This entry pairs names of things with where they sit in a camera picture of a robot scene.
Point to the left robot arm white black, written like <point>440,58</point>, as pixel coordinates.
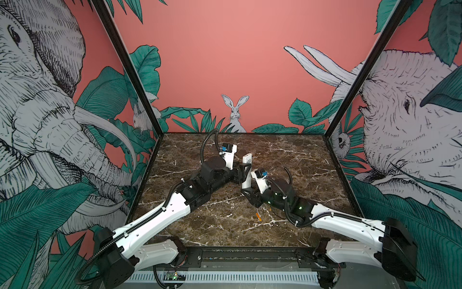
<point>124,251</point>

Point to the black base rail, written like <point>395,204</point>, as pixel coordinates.
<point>302,257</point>

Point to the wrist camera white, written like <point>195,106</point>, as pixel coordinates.
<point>260,176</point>
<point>227,153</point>

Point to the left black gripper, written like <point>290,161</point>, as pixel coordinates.
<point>239,174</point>

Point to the small green circuit board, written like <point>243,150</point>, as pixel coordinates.
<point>175,277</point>

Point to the black frame post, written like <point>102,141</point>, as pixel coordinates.
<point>106,18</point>
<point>387,32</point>

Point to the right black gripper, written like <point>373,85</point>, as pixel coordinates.
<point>256,196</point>

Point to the white remote control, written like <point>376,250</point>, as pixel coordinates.
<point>247,160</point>

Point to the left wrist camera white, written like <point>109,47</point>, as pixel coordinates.
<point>227,153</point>

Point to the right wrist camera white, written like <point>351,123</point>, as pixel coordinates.
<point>260,176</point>

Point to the right black frame post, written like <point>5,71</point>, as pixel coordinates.
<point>387,32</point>

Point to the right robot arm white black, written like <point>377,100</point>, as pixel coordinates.
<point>387,244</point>

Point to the white slotted cable duct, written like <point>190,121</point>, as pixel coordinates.
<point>242,277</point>

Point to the left black frame post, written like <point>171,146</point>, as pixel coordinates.
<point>106,18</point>

